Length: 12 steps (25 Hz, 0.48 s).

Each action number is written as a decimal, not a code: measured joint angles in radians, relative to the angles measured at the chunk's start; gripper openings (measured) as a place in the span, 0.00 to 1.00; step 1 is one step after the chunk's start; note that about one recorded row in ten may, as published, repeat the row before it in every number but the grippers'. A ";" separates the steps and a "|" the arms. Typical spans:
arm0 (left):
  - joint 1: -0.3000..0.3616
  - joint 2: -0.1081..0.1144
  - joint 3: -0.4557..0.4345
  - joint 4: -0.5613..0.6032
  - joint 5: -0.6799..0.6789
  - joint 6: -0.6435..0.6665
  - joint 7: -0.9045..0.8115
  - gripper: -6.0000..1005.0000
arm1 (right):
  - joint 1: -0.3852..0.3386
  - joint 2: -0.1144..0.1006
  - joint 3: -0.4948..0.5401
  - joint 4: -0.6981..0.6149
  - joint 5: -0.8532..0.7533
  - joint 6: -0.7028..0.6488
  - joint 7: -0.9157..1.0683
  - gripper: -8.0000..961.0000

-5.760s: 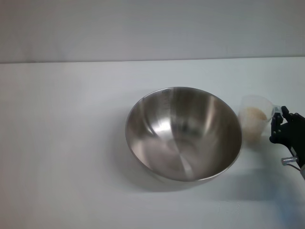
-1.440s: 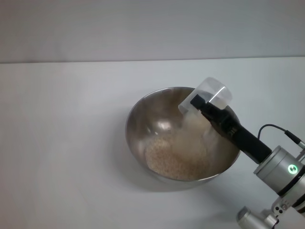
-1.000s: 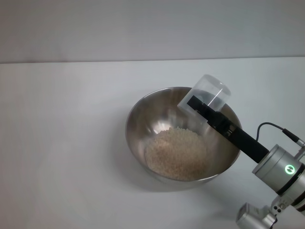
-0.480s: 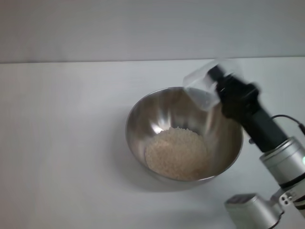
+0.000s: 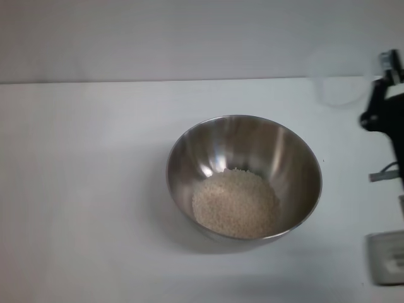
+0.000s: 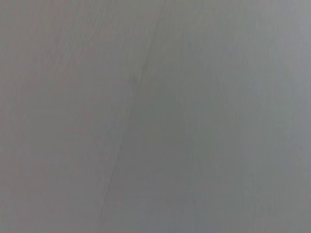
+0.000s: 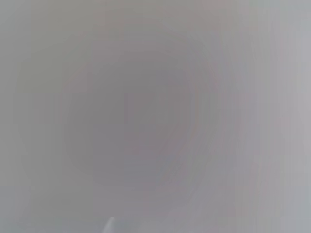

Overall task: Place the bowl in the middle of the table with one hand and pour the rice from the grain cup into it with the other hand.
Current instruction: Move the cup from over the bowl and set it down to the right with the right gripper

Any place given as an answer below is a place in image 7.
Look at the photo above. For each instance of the clear plastic measuring cup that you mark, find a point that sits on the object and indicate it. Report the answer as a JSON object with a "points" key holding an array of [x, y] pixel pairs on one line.
{"points": [[145, 109]]}

